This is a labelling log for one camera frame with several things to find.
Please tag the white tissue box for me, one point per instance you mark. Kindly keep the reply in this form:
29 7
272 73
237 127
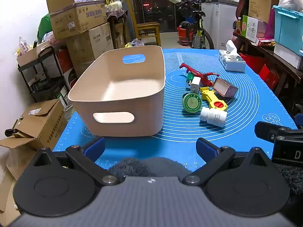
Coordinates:
233 62

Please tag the white charger block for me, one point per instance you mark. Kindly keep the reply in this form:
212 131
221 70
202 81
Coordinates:
195 85

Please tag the open printed cardboard box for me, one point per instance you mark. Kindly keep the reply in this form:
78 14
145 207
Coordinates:
75 19

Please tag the red shopping bags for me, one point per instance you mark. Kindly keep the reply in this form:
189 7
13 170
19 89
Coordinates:
265 74

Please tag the green and white carton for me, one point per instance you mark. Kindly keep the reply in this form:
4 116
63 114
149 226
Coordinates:
252 28

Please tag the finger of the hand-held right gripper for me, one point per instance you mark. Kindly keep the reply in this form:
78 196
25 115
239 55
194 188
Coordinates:
265 130

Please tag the large brown cardboard box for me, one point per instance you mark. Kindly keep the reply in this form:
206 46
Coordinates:
94 42

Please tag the white pill bottle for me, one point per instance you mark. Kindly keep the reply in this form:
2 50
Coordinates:
214 117

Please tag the yellow tool with red knob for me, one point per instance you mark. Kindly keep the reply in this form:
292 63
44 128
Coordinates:
211 98

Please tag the red plastic toy tool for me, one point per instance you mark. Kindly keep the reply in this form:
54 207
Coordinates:
198 73

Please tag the red container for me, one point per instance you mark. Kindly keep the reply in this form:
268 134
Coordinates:
182 36

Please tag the clear plastic bag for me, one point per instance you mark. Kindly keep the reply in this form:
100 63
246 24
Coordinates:
137 42

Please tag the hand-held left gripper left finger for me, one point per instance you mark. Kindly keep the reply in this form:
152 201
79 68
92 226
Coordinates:
95 147

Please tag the green and white plug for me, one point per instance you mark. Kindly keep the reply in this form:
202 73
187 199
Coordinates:
189 78

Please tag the beige plastic storage bin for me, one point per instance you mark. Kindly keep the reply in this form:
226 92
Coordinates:
123 99

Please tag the white chest freezer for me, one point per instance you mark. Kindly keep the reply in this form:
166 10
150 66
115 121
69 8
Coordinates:
222 21

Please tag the black utility cart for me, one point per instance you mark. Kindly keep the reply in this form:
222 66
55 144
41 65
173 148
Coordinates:
47 85

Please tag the torn cardboard box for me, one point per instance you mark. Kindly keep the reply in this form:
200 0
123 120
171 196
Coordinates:
40 125

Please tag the green round tin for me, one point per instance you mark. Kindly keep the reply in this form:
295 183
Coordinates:
191 102

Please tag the brown paper bag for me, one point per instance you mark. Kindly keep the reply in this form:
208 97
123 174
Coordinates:
262 0

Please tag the small brown box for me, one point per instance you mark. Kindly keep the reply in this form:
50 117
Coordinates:
224 87

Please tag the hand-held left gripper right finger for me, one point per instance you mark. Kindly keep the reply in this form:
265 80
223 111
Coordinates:
206 149

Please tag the wooden chair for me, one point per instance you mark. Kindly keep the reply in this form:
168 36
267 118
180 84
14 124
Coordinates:
148 27

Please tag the grey fleece clothing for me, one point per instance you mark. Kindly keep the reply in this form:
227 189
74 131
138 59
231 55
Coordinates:
151 166

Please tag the orange drink bottle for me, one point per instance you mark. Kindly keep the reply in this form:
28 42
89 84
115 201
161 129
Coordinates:
238 28

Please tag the teal storage crate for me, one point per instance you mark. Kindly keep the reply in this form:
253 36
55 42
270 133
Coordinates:
288 28

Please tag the dark glass door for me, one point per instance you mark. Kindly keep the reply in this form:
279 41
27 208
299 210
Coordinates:
156 7

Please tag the blue silicone mat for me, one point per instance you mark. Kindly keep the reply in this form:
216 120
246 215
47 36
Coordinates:
246 113

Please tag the wooden side table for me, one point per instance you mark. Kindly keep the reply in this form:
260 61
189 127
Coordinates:
267 49

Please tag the bicycle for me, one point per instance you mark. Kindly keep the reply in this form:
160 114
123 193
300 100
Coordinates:
198 35

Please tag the green bag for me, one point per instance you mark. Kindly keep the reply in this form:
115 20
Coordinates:
43 26

